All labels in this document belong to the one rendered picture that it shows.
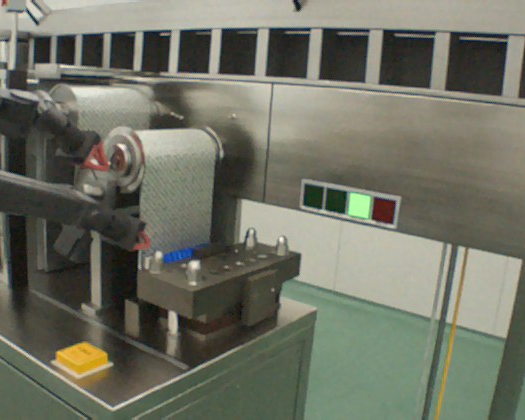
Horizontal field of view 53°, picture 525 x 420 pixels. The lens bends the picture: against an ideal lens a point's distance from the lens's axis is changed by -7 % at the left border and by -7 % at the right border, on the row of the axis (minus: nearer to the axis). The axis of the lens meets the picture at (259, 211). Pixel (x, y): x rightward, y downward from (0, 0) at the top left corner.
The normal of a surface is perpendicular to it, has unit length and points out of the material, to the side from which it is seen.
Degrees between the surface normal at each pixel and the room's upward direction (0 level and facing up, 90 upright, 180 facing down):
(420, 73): 90
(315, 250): 90
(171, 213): 90
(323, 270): 90
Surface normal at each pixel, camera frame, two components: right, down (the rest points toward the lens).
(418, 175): -0.58, 0.13
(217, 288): 0.81, 0.18
